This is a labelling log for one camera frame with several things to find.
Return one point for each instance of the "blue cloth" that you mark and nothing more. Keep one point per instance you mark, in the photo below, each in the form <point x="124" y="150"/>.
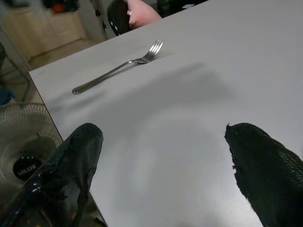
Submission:
<point x="6" y="97"/>

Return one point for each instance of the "silver metal fork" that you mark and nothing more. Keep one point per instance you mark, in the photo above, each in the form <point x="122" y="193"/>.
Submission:
<point x="123" y="66"/>

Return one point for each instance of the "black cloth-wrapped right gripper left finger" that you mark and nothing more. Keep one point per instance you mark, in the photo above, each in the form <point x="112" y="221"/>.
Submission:
<point x="71" y="165"/>

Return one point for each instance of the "white electric fan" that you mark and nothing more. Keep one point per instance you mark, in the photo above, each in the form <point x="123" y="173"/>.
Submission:
<point x="23" y="144"/>

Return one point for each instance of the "beige wooden cabinet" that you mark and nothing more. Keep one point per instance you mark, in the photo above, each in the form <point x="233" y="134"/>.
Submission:
<point x="45" y="26"/>

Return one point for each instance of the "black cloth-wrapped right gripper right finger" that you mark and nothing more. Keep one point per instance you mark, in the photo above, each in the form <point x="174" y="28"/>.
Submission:
<point x="267" y="170"/>

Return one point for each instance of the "black chair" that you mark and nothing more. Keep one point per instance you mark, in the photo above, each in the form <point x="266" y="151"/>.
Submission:
<point x="117" y="16"/>

